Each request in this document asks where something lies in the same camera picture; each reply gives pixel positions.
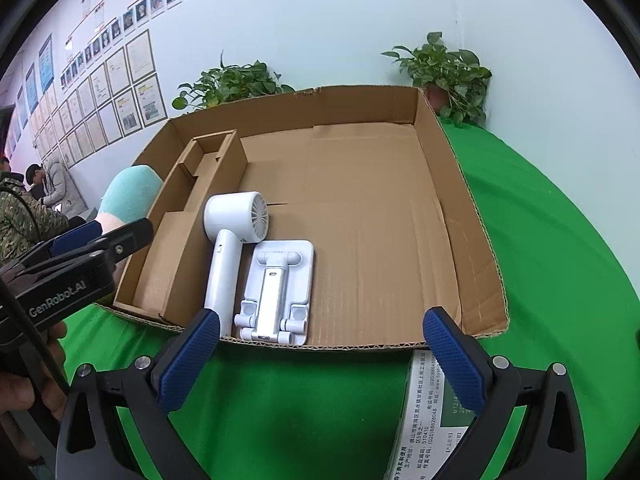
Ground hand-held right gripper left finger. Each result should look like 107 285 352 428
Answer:
55 307 221 480

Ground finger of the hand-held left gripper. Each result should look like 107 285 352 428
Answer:
20 220 106 267
0 217 154 287

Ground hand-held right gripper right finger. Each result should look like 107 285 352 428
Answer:
422 306 588 480

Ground small narrow cardboard box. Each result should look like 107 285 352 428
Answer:
114 130 249 323

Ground pink teal green plush toy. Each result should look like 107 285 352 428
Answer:
95 165 164 233

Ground white printed paper box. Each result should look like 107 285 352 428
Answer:
382 350 482 480

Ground white hair dryer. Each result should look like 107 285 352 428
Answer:
202 191 271 338

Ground white folding phone stand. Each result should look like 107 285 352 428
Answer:
233 239 316 346

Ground large cardboard box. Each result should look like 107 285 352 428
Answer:
92 85 510 351

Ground person's left hand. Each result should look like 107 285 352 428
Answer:
0 320 68 466

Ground green table cloth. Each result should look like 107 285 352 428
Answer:
65 122 640 480

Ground potted green plant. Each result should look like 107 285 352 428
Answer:
380 31 493 128
172 51 296 111

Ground group of framed wall certificates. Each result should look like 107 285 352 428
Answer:
10 30 168 171

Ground blue wall poster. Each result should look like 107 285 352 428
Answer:
25 63 39 113
39 34 55 93

